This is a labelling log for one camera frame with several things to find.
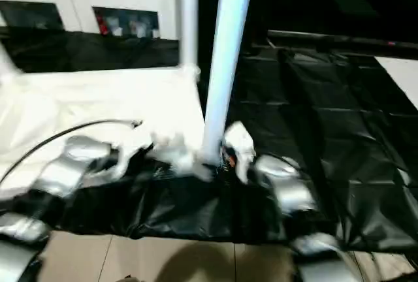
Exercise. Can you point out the white plastic table leg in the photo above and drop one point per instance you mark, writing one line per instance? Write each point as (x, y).
(225, 50)
(189, 17)
(6, 63)

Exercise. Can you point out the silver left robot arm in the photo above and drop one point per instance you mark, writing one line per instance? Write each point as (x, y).
(78, 151)

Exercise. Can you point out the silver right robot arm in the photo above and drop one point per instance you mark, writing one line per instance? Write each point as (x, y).
(290, 190)

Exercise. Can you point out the black mat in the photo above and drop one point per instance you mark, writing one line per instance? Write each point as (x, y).
(310, 125)

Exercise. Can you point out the black robot foot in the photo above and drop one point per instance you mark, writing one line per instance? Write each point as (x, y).
(132, 278)

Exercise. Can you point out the red packet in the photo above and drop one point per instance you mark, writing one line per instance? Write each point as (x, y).
(102, 24)

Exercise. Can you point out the long black bar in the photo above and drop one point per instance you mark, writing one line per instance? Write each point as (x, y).
(326, 38)

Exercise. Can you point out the white flat board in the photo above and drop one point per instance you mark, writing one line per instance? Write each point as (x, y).
(401, 76)

